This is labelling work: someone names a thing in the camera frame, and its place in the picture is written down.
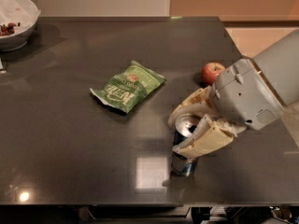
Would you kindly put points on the white bowl with food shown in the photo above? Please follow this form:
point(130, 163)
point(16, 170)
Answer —
point(17, 20)

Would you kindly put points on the green chip bag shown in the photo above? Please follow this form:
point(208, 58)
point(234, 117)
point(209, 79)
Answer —
point(126, 90)

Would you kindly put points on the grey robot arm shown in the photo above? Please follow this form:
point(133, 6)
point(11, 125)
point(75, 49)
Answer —
point(280, 65)

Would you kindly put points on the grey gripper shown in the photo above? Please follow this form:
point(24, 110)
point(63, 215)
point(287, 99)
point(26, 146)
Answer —
point(246, 94)

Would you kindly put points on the red apple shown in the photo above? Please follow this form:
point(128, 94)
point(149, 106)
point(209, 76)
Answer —
point(210, 72)

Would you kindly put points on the blue silver redbull can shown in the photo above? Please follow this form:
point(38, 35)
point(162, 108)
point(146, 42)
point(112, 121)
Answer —
point(185, 125)

